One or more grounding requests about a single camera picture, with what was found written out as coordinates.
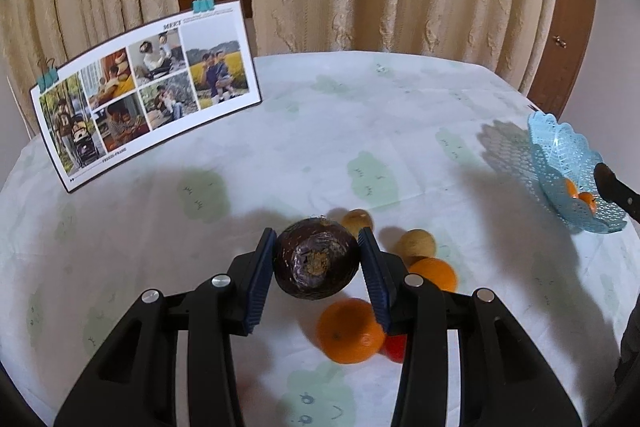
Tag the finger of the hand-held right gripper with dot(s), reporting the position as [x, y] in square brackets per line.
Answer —
[612, 189]

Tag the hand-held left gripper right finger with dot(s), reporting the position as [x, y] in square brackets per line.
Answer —
[372, 287]

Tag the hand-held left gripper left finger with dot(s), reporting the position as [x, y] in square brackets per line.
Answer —
[260, 287]

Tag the small orange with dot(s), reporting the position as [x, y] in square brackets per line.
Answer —
[570, 188]
[587, 202]

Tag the large orange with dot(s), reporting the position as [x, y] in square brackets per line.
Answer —
[345, 332]

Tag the dark purple passion fruit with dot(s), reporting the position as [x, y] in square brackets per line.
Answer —
[315, 257]

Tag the medium orange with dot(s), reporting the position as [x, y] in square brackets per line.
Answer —
[435, 273]

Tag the red tomato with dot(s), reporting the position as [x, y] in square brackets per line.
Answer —
[395, 348]

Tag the light blue lattice basket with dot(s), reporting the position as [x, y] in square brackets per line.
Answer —
[555, 157]

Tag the tan round fruit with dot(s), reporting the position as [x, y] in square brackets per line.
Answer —
[357, 219]
[417, 244]

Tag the dark cloth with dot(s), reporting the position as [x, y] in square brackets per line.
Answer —
[630, 352]

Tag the brown wooden door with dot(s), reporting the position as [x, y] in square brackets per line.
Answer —
[570, 7]

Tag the photo collage board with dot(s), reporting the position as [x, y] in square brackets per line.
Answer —
[150, 92]

